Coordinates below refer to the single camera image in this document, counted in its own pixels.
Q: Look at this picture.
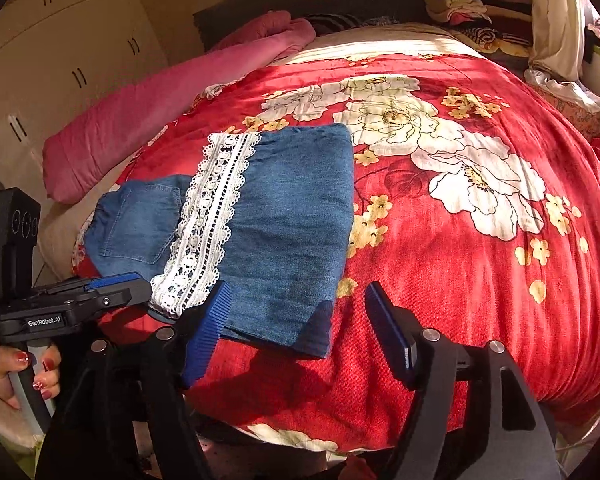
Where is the person's left hand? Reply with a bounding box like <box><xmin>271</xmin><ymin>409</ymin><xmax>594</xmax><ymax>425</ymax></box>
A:
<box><xmin>0</xmin><ymin>342</ymin><xmax>63</xmax><ymax>411</ymax></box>

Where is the white crumpled cloth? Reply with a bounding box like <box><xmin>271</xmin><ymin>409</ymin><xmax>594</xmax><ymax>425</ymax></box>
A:
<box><xmin>524</xmin><ymin>67</ymin><xmax>600</xmax><ymax>112</ymax></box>

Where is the blue denim pants lace trim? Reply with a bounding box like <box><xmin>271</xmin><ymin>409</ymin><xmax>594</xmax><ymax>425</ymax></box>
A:
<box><xmin>82</xmin><ymin>125</ymin><xmax>357</xmax><ymax>359</ymax></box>

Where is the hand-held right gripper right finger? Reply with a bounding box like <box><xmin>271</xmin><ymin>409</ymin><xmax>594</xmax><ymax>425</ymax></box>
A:
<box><xmin>364</xmin><ymin>280</ymin><xmax>562</xmax><ymax>480</ymax></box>

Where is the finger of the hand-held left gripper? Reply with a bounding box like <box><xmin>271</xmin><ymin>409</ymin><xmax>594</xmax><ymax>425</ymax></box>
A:
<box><xmin>97</xmin><ymin>281</ymin><xmax>152</xmax><ymax>313</ymax></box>
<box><xmin>86</xmin><ymin>271</ymin><xmax>145</xmax><ymax>292</ymax></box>

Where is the cream curtain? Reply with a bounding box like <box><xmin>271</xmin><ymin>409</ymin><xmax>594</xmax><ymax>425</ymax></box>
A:
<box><xmin>527</xmin><ymin>0</ymin><xmax>600</xmax><ymax>83</ymax></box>

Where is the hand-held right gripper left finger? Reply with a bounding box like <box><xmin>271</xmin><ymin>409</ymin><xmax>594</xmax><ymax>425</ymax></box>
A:
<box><xmin>35</xmin><ymin>280</ymin><xmax>234</xmax><ymax>480</ymax></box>

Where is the red floral blanket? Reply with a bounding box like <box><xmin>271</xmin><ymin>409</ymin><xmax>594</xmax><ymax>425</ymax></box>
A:
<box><xmin>70</xmin><ymin>52</ymin><xmax>600</xmax><ymax>453</ymax></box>

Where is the pile of folded clothes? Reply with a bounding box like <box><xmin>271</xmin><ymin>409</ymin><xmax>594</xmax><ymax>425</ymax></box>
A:
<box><xmin>424</xmin><ymin>0</ymin><xmax>537</xmax><ymax>57</ymax></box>

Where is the cream wardrobe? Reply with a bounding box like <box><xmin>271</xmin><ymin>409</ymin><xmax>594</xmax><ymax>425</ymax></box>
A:
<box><xmin>0</xmin><ymin>0</ymin><xmax>182</xmax><ymax>221</ymax></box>

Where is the striped pillow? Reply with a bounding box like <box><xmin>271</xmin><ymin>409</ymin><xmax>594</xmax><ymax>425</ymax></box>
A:
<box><xmin>304</xmin><ymin>13</ymin><xmax>402</xmax><ymax>35</ymax></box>

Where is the pink quilt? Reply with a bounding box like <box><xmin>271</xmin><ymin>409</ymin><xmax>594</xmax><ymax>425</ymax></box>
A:
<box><xmin>42</xmin><ymin>10</ymin><xmax>317</xmax><ymax>206</ymax></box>

